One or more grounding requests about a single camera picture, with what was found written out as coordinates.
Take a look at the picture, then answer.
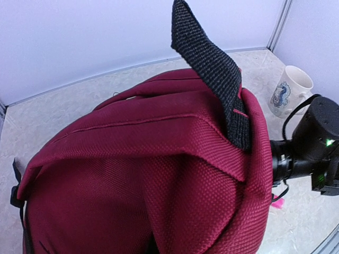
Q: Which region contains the red student backpack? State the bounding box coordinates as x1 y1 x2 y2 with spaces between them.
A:
11 1 273 253

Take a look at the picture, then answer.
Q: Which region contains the cream ceramic mug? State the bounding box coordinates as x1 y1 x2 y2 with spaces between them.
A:
269 65 314 119

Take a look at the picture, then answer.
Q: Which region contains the pink highlighter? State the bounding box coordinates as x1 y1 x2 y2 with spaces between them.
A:
271 194 284 210

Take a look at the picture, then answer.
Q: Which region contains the right frame post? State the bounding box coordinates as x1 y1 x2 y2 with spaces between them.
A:
266 0 293 52

